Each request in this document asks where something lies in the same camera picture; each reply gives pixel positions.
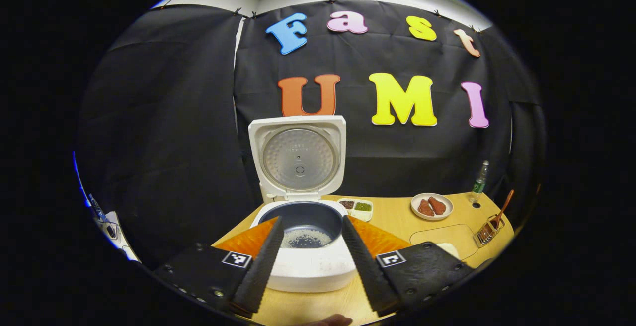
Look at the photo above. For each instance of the brown meat piece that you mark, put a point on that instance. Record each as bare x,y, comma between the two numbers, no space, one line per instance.
426,208
437,205

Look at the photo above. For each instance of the white plastic device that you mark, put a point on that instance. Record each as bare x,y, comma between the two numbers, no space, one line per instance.
117,236

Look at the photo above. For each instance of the white round plate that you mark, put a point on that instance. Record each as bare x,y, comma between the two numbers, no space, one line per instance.
447,211

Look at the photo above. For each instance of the white divided condiment tray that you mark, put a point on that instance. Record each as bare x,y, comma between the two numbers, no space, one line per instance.
355,206

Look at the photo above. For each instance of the clear box of rice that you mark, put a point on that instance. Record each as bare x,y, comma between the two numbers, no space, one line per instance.
449,249

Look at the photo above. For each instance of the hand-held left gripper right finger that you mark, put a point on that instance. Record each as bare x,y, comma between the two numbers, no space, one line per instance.
370,276

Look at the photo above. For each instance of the clear plastic water bottle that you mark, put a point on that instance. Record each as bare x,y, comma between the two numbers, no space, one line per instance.
480,182

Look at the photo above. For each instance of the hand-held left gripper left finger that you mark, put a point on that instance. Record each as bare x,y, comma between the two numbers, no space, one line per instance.
261,271

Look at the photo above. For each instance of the brown wooden spoon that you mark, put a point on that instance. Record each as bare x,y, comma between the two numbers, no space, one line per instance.
503,209

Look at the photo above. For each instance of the white rice cooker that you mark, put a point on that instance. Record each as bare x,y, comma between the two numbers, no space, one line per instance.
308,271

